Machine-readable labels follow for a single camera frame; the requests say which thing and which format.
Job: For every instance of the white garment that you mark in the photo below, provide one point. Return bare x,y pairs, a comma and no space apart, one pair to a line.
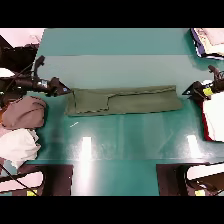
16,146
215,116

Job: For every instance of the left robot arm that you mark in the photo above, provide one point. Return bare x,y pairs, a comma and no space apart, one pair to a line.
23,82

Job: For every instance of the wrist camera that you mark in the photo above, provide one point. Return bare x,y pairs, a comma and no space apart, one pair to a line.
214,71
38,65

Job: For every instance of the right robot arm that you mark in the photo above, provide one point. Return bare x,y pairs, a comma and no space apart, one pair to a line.
218,85

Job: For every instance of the olive green shirt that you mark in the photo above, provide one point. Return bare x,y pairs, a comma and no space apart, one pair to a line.
133,101

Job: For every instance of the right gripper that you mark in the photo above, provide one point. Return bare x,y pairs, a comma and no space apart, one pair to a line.
196,90

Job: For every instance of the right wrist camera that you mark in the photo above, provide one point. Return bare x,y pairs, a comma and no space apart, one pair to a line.
214,71

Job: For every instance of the brown garment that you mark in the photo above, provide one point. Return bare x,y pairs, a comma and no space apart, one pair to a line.
23,113

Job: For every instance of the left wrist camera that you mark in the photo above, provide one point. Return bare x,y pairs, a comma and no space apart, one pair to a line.
38,65

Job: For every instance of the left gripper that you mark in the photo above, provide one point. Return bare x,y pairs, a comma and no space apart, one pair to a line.
57,87

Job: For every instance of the cream garment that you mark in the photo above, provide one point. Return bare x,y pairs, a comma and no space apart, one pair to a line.
211,40

